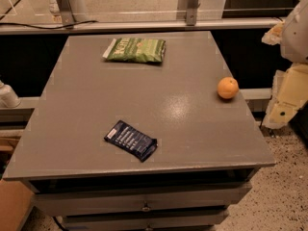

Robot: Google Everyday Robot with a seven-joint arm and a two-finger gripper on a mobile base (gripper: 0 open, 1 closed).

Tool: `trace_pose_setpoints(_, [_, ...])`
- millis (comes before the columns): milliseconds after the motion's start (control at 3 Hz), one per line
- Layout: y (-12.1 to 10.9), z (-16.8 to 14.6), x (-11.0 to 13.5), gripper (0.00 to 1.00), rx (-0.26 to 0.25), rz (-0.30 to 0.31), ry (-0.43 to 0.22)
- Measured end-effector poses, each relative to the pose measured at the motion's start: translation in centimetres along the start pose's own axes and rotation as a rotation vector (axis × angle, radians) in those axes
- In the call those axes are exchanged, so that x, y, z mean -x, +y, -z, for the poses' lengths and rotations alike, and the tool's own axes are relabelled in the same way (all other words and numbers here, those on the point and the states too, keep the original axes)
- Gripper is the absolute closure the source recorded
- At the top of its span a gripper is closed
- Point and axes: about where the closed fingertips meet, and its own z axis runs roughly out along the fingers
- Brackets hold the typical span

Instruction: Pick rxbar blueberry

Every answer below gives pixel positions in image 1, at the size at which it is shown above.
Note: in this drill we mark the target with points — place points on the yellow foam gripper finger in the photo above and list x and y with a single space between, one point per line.
289 94

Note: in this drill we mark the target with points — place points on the grey drawer cabinet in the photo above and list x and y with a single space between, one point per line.
201 138

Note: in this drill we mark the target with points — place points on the white pipe at left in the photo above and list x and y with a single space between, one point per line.
8 96

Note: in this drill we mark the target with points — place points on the dark blue rxbar wrapper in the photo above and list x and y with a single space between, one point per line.
131 140

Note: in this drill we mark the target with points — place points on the brown cardboard box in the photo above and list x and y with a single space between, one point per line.
15 205

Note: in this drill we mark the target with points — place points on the grey drawer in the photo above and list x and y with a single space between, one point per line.
144 200
184 219

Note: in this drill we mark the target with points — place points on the green chip bag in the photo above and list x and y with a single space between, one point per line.
136 50

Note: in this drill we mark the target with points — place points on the metal bracket post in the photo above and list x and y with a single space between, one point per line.
66 13
191 7

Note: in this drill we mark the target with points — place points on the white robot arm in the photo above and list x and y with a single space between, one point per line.
294 42

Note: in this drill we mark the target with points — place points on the upper grey drawer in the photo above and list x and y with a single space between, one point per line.
144 200

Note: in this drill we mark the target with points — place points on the centre metal bracket post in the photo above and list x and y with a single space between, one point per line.
191 7

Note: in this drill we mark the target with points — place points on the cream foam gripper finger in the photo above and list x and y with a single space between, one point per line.
274 35

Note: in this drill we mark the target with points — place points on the orange fruit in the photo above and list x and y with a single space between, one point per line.
227 88

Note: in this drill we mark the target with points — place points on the lower grey drawer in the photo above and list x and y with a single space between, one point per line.
184 219

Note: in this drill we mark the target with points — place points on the grey metal rail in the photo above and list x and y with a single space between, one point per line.
95 27

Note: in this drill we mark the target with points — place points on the left metal bracket post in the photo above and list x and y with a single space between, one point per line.
66 13

